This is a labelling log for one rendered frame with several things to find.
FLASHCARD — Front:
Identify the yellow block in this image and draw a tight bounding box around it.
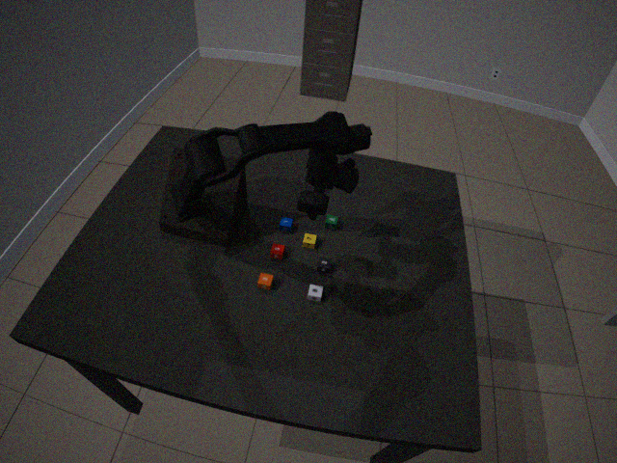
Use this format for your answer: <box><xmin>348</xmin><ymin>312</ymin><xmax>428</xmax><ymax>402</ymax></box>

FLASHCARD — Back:
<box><xmin>303</xmin><ymin>233</ymin><xmax>317</xmax><ymax>249</ymax></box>

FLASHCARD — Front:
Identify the orange block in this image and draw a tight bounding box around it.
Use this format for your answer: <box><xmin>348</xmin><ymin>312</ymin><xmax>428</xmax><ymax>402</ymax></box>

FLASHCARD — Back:
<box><xmin>257</xmin><ymin>273</ymin><xmax>274</xmax><ymax>290</ymax></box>

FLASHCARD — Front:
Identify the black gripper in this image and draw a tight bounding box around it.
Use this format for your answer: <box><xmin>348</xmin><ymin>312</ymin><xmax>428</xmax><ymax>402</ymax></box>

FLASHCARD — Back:
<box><xmin>297</xmin><ymin>157</ymin><xmax>335</xmax><ymax>221</ymax></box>

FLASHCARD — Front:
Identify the blue block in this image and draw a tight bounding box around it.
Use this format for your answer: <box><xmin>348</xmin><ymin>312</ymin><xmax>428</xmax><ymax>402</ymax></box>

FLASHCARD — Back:
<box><xmin>280</xmin><ymin>217</ymin><xmax>293</xmax><ymax>232</ymax></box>

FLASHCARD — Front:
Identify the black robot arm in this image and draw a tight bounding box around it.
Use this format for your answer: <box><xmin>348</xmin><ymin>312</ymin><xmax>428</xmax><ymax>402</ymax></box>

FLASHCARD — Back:
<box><xmin>170</xmin><ymin>111</ymin><xmax>372</xmax><ymax>222</ymax></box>

